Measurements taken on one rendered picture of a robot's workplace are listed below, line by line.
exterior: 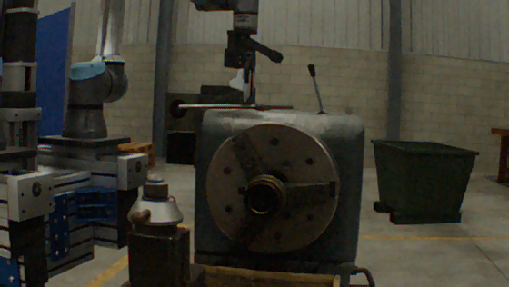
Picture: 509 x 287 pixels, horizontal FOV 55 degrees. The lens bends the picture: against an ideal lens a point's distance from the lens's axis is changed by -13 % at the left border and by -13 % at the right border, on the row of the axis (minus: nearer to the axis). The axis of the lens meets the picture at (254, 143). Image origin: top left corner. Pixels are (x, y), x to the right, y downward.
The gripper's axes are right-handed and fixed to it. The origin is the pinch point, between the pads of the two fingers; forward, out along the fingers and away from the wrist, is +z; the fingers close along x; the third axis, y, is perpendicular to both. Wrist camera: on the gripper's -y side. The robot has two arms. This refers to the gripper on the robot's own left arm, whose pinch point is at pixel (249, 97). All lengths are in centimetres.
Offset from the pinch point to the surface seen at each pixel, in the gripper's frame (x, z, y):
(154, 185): 91, 12, -4
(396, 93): -954, -25, -122
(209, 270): 41, 40, 0
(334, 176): 32.1, 17.3, -26.4
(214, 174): 32.1, 18.5, 1.5
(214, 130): 16.5, 9.0, 6.0
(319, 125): 15.4, 6.5, -21.5
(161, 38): -935, -120, 368
